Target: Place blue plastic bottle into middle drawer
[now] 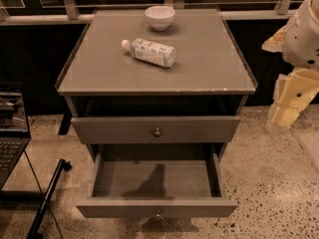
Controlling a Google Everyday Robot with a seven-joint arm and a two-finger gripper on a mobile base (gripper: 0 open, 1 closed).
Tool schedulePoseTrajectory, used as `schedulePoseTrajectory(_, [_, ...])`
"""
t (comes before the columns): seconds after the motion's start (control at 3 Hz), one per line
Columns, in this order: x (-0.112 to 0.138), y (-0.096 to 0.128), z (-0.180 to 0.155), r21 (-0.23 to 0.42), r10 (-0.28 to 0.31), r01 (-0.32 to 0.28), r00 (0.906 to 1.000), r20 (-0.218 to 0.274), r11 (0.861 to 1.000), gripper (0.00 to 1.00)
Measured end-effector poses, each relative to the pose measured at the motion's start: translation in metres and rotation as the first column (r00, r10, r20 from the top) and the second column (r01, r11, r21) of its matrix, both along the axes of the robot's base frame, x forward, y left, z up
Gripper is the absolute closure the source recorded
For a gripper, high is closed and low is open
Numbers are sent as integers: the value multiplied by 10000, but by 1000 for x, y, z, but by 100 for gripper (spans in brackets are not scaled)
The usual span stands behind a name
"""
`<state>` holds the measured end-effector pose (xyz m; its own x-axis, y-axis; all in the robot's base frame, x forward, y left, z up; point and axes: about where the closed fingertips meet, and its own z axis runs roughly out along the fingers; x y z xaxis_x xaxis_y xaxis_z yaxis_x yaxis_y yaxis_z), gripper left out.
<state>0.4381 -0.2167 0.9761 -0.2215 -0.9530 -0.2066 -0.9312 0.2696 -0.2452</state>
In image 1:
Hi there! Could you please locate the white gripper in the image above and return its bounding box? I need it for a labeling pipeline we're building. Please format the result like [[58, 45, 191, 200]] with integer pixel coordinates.
[[261, 0, 319, 127]]

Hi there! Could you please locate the upper grey drawer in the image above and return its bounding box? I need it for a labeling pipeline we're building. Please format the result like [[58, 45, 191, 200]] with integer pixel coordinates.
[[72, 116, 240, 144]]

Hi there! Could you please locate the blue label plastic bottle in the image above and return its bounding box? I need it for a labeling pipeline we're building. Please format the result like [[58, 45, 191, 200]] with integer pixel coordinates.
[[121, 38, 176, 68]]

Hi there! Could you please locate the black laptop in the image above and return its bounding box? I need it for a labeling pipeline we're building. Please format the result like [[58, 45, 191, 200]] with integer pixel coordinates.
[[0, 82, 31, 189]]

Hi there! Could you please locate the round upper drawer knob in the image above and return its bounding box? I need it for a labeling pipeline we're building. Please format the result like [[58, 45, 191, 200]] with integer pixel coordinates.
[[154, 128, 161, 137]]

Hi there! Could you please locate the metal railing frame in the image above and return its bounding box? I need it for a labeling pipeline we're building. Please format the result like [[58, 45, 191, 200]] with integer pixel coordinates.
[[0, 0, 319, 27]]

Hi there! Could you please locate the black stand pole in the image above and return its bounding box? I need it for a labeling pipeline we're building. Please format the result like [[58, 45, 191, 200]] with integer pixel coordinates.
[[26, 159, 72, 239]]

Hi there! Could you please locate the middle drawer knob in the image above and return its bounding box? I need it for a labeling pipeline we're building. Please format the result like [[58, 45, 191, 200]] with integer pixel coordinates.
[[156, 210, 162, 218]]

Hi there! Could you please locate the white ceramic bowl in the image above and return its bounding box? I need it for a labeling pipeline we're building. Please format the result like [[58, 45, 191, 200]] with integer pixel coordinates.
[[145, 6, 175, 31]]

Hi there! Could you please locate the open middle grey drawer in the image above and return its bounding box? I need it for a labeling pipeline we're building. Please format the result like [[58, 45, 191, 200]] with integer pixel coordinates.
[[77, 143, 237, 218]]

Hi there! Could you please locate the grey wooden drawer cabinet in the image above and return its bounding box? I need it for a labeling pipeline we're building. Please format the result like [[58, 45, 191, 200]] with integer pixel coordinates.
[[54, 7, 259, 219]]

